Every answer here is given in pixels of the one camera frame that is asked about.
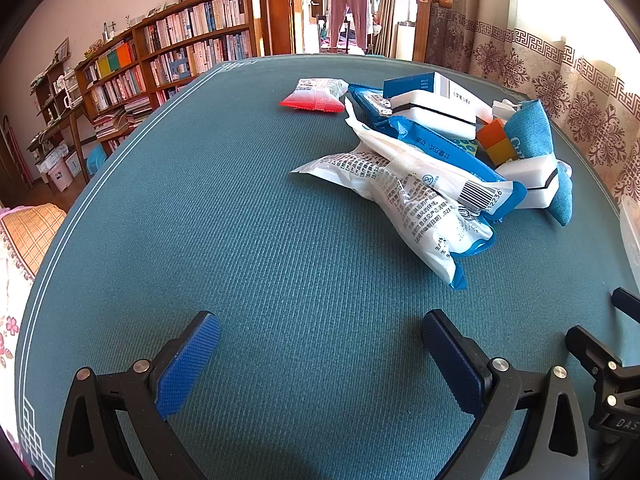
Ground white sponge black stripe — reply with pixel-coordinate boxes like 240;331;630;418
495;152;560;211
390;91;493;139

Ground patterned curtain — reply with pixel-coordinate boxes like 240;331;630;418
425;5;640;211

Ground stack of books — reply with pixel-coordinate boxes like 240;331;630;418
92;95;152;141

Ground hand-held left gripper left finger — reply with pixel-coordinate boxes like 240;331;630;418
55;310;221;480

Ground blue barcode packet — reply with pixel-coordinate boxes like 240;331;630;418
344;97;528;222

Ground wooden door frame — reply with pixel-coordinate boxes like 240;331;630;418
267;0;296;56

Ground orange yellow toy block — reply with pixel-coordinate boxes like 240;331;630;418
475;117;516;167

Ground white printed plastic packet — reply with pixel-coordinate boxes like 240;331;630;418
290;150;496;291

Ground pink storage bin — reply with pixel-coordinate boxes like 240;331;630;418
47;157;76;192

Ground small wooden shelf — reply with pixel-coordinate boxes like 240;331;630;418
27;57;83;181

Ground white blue medicine box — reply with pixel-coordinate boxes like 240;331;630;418
383;72;473;111

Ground floral pink cloth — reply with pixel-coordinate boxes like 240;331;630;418
0;240;36;461

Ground wooden door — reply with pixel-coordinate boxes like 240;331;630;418
395;0;453;63

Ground red white packet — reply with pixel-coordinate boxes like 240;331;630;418
279;77;349;114

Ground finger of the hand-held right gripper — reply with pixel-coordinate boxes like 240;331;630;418
566;325;640;411
612;287;640;321

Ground teal towel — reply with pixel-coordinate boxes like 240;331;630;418
502;100;575;227

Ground small white item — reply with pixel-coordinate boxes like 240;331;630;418
492;100;523;122

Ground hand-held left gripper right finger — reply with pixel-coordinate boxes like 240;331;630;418
421;309;591;480

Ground orange grid cushion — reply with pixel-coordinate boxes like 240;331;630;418
0;203;68;281

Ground wooden bookshelf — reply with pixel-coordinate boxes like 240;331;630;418
75;0;266;161

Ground hanging mauve pants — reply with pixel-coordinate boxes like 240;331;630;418
327;0;373;56

